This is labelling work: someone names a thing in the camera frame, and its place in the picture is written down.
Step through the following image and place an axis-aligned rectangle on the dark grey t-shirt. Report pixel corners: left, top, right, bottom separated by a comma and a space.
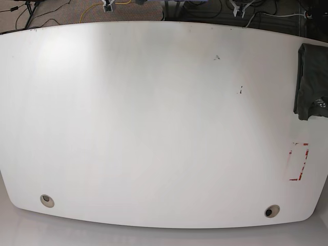
294, 43, 327, 120

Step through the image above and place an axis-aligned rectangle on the right table grommet hole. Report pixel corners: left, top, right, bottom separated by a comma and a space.
264, 204, 280, 218

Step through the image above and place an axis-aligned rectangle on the table grommet hole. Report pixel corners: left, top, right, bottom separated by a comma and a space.
264, 204, 280, 218
40, 194, 54, 208

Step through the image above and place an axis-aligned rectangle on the left table grommet hole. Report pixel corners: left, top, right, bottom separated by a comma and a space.
40, 194, 54, 208

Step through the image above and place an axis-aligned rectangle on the red tape rectangle marking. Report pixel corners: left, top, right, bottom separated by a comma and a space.
286, 142, 310, 181

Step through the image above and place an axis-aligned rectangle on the black tripod stand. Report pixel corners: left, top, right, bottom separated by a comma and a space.
15, 1, 42, 30

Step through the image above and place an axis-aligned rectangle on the yellow cable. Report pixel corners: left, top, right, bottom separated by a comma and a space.
79, 0, 132, 24

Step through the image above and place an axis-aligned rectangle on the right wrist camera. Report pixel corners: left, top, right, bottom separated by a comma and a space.
102, 0, 115, 12

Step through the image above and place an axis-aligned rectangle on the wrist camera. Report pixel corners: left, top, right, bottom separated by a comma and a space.
229, 0, 255, 18
102, 0, 115, 12

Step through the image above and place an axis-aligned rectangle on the white cable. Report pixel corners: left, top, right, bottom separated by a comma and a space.
245, 12, 305, 28

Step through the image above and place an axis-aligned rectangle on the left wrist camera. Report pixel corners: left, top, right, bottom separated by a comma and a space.
229, 0, 255, 18

